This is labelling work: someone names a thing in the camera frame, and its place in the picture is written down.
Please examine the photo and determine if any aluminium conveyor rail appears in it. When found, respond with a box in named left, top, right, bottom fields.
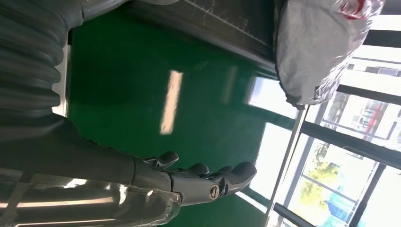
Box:
left=263, top=105, right=311, bottom=227
left=52, top=44, right=71, bottom=117

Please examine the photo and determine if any green conveyor belt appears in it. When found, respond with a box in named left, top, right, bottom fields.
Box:
left=67, top=9, right=296, bottom=227

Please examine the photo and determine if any black window frame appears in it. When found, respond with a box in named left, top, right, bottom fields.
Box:
left=272, top=0, right=401, bottom=227

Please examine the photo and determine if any clear plastic shield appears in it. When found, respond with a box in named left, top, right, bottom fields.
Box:
left=0, top=174, right=183, bottom=227

